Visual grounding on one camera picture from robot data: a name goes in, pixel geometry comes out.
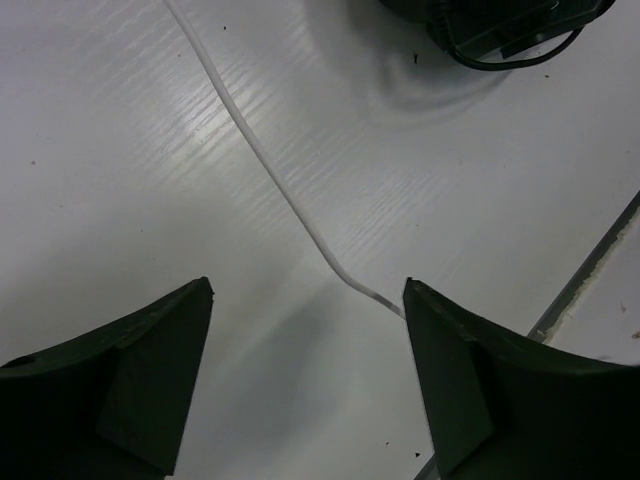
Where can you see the black headphones with cable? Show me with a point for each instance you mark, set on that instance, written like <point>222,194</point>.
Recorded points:
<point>497,36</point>

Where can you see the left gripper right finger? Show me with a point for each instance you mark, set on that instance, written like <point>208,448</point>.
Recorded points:
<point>502,406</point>

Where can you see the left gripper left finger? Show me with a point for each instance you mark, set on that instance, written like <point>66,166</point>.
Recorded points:
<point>112,403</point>

